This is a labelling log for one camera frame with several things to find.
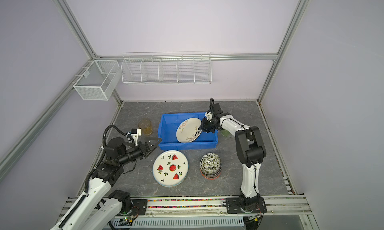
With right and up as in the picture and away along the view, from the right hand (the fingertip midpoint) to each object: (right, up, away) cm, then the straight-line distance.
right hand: (199, 129), depth 96 cm
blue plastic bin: (-23, +2, +12) cm, 26 cm away
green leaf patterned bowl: (+6, -17, -15) cm, 24 cm away
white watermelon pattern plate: (-16, -22, -11) cm, 29 cm away
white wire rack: (-21, +41, +3) cm, 46 cm away
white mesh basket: (-67, +31, +2) cm, 74 cm away
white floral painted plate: (-8, -1, +6) cm, 9 cm away
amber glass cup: (-37, +1, +8) cm, 38 cm away
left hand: (-20, -6, -24) cm, 31 cm away
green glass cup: (+18, -3, +3) cm, 18 cm away
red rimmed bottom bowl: (+6, -23, -20) cm, 31 cm away
